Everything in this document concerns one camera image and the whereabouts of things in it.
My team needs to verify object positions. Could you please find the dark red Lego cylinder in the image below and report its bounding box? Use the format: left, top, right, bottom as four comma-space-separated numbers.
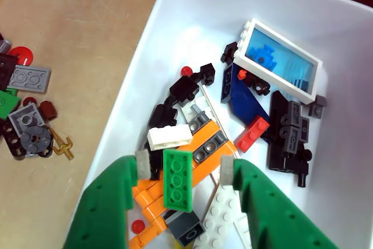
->
38, 100, 58, 122

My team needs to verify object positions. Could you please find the white plastic bin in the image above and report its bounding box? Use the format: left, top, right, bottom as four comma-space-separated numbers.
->
64, 0, 373, 249

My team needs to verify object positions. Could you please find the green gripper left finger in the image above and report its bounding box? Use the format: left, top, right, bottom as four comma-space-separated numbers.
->
62, 149, 153, 249

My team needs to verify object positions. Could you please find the black technic piece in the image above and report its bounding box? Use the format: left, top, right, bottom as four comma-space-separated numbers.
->
0, 119, 55, 161

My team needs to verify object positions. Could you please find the dark grey technic brick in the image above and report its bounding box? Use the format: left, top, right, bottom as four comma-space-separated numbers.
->
186, 113, 212, 134
192, 132, 230, 164

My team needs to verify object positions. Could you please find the long black Lego brick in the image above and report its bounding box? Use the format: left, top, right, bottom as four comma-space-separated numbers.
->
266, 89, 313, 188

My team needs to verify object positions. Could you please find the orange Lego assembly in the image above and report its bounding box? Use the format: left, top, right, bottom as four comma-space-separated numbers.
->
127, 120, 237, 249

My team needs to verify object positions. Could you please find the white Lego brick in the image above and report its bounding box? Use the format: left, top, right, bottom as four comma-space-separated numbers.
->
146, 124, 194, 152

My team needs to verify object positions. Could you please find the dark blue Lego wedge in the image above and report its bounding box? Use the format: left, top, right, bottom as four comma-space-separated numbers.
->
220, 63, 270, 127

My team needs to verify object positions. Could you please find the small black Lego piece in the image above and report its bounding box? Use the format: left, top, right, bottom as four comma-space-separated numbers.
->
247, 75, 272, 96

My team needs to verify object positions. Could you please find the dark grey Lego brick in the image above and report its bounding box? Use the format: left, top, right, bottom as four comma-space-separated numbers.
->
165, 211, 206, 248

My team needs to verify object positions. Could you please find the small green Lego plate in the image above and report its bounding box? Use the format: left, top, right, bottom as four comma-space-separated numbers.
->
0, 88, 21, 121

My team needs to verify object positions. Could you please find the white Lego plate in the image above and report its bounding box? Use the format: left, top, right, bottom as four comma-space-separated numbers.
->
191, 184, 252, 249

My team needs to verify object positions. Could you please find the black square Lego plate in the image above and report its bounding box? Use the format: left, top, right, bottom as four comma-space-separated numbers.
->
0, 52, 19, 91

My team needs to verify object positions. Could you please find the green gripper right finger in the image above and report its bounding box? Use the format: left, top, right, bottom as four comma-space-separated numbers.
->
220, 155, 340, 249

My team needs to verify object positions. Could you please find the grey Lego cylinder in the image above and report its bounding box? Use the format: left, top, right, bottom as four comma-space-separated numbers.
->
0, 38, 12, 55

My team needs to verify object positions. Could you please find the dark grey Lego bracket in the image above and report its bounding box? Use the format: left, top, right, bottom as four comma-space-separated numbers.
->
280, 100, 302, 129
280, 126, 302, 157

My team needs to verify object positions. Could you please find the red round Lego plate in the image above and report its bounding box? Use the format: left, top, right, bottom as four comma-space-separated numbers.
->
8, 46, 34, 66

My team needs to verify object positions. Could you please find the grey plate with hole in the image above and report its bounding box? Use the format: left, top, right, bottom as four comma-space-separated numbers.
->
8, 102, 46, 138

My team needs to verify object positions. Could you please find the gold Lego accessory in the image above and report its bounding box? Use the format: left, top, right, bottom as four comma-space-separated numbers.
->
49, 128, 75, 161

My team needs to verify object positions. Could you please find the white window blue glass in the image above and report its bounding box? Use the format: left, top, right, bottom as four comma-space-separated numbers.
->
232, 17, 324, 105

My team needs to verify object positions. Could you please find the small dark grey piece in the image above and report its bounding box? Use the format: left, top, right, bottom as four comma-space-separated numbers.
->
308, 94, 328, 117

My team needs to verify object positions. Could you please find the black Lego clip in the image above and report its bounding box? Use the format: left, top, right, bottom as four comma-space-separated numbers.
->
220, 41, 241, 65

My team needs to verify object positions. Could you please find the dark grey round plate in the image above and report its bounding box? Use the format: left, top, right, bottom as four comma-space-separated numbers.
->
19, 125, 54, 156

